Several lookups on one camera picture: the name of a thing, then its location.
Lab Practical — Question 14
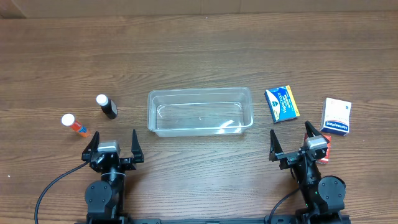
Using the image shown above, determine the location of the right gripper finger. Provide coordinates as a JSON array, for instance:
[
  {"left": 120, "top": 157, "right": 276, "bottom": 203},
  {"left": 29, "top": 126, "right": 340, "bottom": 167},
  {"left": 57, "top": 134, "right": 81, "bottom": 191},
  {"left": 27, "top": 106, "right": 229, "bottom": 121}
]
[
  {"left": 269, "top": 129, "right": 284, "bottom": 161},
  {"left": 305, "top": 121, "right": 321, "bottom": 137}
]

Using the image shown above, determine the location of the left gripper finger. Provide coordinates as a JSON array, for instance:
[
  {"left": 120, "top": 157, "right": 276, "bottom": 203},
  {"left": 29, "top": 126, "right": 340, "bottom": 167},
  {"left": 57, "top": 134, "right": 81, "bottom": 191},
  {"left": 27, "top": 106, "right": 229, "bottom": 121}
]
[
  {"left": 131, "top": 129, "right": 144, "bottom": 163},
  {"left": 81, "top": 131, "right": 100, "bottom": 161}
]

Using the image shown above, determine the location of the red Panadol box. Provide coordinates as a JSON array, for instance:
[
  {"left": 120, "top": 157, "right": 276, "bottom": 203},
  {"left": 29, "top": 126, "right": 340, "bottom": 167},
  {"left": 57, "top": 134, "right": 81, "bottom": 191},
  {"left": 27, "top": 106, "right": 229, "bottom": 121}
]
[{"left": 304, "top": 134, "right": 331, "bottom": 164}]

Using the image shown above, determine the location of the white blue Hansaplast box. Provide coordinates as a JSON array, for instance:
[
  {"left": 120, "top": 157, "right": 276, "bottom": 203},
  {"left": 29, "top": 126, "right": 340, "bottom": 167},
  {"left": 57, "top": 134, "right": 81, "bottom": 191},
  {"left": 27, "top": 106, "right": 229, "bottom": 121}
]
[{"left": 320, "top": 98, "right": 352, "bottom": 136}]

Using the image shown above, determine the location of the blue yellow VapoDrops box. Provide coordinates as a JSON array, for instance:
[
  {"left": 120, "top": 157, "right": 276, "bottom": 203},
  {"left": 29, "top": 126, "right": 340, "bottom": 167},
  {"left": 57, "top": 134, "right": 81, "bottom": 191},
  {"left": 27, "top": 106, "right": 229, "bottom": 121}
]
[{"left": 264, "top": 85, "right": 300, "bottom": 123}]

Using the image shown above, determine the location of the orange bottle white cap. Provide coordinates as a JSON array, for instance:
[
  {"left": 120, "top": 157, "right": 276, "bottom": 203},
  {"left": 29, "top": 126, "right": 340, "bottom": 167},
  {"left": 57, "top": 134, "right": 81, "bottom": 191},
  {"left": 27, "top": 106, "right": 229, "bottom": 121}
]
[{"left": 61, "top": 113, "right": 90, "bottom": 138}]

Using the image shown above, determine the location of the black bottle white cap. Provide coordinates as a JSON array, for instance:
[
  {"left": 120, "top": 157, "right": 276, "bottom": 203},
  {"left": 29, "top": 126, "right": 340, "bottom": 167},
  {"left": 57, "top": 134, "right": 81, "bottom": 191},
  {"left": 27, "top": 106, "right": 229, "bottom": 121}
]
[{"left": 96, "top": 94, "right": 118, "bottom": 119}]

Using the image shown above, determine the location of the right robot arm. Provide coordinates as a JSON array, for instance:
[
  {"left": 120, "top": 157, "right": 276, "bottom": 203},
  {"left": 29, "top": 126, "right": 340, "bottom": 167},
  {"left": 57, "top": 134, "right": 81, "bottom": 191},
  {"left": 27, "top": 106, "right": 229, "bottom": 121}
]
[{"left": 264, "top": 121, "right": 351, "bottom": 223}]

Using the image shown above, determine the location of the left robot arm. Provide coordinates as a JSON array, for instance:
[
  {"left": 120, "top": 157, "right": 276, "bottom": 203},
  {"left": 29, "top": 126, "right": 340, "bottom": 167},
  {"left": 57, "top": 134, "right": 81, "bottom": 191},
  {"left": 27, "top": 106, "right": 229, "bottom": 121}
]
[{"left": 81, "top": 131, "right": 144, "bottom": 223}]

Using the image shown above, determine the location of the clear plastic container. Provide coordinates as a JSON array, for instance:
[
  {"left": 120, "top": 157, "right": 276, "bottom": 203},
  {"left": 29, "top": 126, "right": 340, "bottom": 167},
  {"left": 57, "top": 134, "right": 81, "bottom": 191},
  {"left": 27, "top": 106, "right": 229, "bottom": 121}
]
[{"left": 147, "top": 87, "right": 254, "bottom": 137}]

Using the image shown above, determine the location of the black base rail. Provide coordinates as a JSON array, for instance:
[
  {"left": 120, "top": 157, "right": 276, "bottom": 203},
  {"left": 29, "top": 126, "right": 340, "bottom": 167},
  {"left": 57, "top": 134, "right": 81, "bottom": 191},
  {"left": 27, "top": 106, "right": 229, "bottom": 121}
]
[{"left": 75, "top": 215, "right": 351, "bottom": 224}]

